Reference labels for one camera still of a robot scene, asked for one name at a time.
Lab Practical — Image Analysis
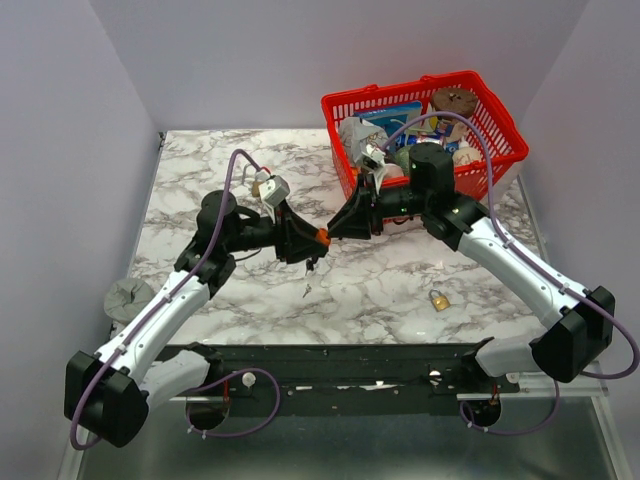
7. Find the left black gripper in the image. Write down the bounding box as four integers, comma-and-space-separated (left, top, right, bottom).
224, 198, 329, 265

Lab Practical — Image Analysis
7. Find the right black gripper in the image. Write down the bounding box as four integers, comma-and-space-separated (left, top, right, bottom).
327, 173, 430, 241

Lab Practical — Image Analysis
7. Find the orange black padlock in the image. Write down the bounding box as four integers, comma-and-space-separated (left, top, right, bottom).
315, 228, 331, 246

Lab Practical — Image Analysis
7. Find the black headed key bunch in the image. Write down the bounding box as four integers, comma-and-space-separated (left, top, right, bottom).
305, 257, 319, 275

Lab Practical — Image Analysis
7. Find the large brass padlock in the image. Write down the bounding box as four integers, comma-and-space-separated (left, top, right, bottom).
242, 165, 263, 198

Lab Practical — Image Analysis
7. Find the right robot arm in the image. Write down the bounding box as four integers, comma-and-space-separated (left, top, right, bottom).
328, 143, 615, 392

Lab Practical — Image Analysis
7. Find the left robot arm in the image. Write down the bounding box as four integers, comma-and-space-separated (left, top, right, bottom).
64, 190, 330, 450

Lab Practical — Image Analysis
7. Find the green melon ball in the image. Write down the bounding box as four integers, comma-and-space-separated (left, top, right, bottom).
394, 145, 412, 169

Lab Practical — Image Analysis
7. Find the white snack bag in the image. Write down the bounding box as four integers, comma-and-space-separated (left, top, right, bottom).
338, 116, 388, 166

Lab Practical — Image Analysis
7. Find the blue book box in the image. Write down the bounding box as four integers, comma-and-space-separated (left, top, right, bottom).
354, 101, 423, 137

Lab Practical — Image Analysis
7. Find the small brass padlock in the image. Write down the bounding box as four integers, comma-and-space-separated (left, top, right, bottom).
429, 289, 451, 312

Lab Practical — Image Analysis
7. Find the white round bottle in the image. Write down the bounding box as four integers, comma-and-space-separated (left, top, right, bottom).
452, 140, 483, 167

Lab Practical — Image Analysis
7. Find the brown lid canister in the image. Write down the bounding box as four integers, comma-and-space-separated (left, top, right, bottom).
428, 87, 478, 143

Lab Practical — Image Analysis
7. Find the red plastic basket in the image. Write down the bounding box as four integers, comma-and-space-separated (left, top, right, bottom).
320, 69, 530, 211

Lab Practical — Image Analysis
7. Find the grey tape roll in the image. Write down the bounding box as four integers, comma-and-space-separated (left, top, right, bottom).
103, 278, 155, 325

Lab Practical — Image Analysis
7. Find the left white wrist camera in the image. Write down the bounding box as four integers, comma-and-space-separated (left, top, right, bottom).
252, 169, 290, 220

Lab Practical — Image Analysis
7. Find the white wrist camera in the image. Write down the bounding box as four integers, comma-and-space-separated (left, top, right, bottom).
252, 169, 290, 220
362, 143, 387, 193

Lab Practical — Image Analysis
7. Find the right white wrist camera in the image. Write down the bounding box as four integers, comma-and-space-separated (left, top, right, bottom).
362, 143, 387, 193

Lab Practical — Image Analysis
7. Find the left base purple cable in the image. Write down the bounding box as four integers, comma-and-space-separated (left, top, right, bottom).
185, 367, 282, 440

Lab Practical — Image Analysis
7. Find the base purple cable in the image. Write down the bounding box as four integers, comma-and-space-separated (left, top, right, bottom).
458, 379, 561, 436
185, 367, 282, 440

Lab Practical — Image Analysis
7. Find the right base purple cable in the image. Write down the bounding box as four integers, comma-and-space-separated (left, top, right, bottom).
458, 379, 561, 436

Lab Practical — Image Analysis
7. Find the aluminium frame rail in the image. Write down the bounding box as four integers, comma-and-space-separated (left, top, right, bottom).
445, 373, 609, 400

